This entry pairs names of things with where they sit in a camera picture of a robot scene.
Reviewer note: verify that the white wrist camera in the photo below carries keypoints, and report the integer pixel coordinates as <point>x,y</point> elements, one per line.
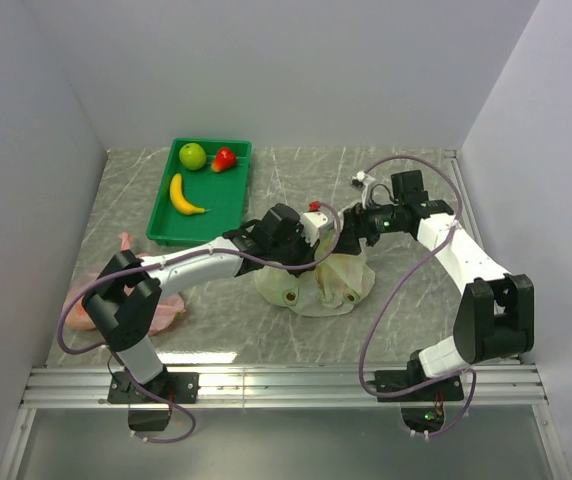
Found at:
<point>366,185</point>
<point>315,223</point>

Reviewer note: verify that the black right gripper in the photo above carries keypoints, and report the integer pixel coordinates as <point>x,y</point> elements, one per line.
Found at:
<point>356,225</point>

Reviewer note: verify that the single yellow fake banana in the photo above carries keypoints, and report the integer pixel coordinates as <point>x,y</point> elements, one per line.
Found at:
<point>179,201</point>

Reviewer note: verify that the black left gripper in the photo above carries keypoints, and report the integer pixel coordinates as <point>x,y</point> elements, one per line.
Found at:
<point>308,252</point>

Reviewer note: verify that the red fake strawberry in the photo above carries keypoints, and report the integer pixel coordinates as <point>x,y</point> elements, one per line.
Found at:
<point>224,160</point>

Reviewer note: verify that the light green plastic bag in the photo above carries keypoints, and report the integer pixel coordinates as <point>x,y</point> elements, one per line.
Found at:
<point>334,287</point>

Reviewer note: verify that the green fake apple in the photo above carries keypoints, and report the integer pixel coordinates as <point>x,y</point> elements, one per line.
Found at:
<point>192,156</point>

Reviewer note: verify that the aluminium table edge rail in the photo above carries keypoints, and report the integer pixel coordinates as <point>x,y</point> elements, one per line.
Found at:
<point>273,386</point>

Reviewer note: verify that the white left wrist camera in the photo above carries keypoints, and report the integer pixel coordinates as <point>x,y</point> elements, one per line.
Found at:
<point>315,223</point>

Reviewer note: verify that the pink plastic bag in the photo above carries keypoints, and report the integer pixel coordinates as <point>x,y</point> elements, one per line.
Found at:
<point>167,311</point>

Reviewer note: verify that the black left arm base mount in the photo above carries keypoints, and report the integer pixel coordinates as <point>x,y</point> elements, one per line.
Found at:
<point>151,405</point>

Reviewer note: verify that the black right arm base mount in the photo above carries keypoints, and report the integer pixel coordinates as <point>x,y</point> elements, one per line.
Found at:
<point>423,410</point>

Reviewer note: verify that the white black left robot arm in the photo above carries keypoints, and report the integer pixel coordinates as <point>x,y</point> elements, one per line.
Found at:
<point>123,302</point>

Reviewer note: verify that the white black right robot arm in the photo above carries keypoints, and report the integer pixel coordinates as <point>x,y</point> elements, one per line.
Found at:
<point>495,317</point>

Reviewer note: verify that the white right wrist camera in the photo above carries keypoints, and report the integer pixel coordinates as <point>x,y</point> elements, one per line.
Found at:
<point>366,185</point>

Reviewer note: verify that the green plastic fruit tray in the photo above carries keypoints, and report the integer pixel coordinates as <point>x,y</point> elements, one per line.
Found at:
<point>221,194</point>

